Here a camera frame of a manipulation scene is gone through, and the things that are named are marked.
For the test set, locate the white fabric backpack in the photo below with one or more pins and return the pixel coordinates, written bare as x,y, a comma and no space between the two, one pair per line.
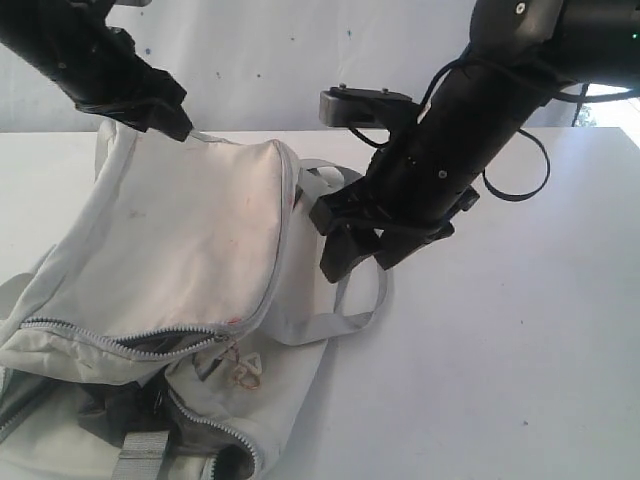
176,329

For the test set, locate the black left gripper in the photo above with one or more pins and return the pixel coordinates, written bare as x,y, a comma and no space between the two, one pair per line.
95,65

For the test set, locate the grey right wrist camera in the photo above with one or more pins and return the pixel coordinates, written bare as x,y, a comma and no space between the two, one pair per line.
343,107

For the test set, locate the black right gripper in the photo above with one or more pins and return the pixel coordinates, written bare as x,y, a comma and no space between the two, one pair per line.
414,183

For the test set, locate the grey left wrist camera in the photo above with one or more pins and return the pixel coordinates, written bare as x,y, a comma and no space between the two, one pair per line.
133,3

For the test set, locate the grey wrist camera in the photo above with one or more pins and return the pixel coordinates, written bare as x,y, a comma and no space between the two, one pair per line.
343,107
133,3

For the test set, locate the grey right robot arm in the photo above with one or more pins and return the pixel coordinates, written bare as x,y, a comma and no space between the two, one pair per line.
520,56

